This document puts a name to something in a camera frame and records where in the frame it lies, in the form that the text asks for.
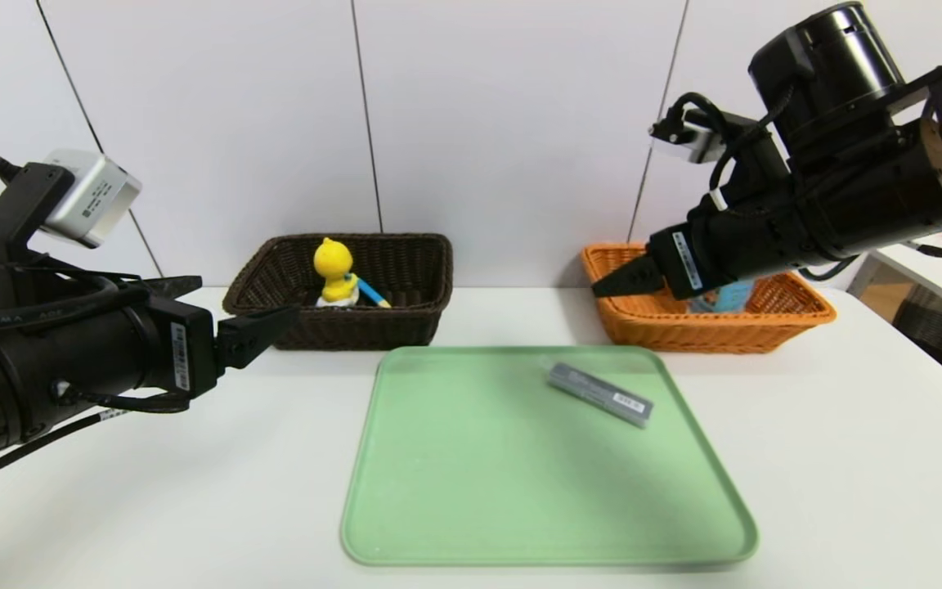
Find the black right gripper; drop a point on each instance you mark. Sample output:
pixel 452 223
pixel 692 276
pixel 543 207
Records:
pixel 678 261

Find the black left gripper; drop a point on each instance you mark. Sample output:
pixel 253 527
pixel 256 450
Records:
pixel 185 353

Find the clear bottle with blue cap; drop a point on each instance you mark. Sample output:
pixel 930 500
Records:
pixel 724 296

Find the grey pencil lead case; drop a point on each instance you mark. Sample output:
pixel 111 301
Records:
pixel 602 395

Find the yellow duck toy car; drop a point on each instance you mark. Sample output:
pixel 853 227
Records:
pixel 332 258

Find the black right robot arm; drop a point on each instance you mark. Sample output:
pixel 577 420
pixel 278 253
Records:
pixel 847 188

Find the orange wicker basket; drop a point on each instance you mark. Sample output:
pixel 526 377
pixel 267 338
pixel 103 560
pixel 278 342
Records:
pixel 684 331

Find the dark brown wicker basket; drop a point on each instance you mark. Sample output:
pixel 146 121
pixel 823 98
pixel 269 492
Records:
pixel 405 319

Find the light green plastic tray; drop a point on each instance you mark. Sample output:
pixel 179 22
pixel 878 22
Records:
pixel 479 491

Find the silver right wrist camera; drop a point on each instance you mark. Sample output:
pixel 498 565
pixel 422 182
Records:
pixel 688 135

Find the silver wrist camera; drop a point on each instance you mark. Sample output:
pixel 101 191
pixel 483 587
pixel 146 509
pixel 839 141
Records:
pixel 91 196
pixel 688 135

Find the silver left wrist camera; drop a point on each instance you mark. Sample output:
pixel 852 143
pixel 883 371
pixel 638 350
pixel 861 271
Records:
pixel 91 196

